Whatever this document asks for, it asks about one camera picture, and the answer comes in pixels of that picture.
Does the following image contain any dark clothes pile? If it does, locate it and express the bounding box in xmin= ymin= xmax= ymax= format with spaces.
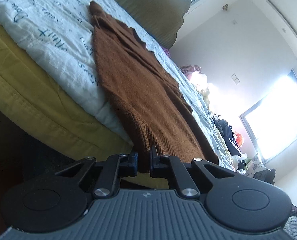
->
xmin=212 ymin=114 xmax=242 ymax=158

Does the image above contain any floral pillow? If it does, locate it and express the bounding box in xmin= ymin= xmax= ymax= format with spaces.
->
xmin=245 ymin=153 xmax=267 ymax=178

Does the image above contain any white script-printed blanket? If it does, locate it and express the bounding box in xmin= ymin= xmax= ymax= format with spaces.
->
xmin=0 ymin=0 xmax=236 ymax=172

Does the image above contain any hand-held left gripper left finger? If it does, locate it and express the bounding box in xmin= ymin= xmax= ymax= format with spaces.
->
xmin=55 ymin=151 xmax=139 ymax=199

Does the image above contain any yellow bed sheet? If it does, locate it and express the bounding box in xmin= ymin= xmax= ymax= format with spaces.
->
xmin=0 ymin=12 xmax=170 ymax=189

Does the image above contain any brown knit sweater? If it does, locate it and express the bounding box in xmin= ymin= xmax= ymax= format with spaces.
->
xmin=89 ymin=1 xmax=219 ymax=173

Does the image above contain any bright side window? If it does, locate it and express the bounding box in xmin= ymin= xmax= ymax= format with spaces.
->
xmin=239 ymin=70 xmax=297 ymax=163

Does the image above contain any green upholstered headboard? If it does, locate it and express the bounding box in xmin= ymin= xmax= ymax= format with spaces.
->
xmin=81 ymin=0 xmax=191 ymax=48

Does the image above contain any pink clothes pile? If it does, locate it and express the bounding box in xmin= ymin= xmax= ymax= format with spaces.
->
xmin=180 ymin=64 xmax=202 ymax=78

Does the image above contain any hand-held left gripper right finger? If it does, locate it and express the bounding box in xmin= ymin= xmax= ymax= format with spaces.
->
xmin=150 ymin=145 xmax=236 ymax=198

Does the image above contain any black object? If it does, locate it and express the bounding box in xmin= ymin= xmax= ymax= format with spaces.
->
xmin=254 ymin=169 xmax=277 ymax=185

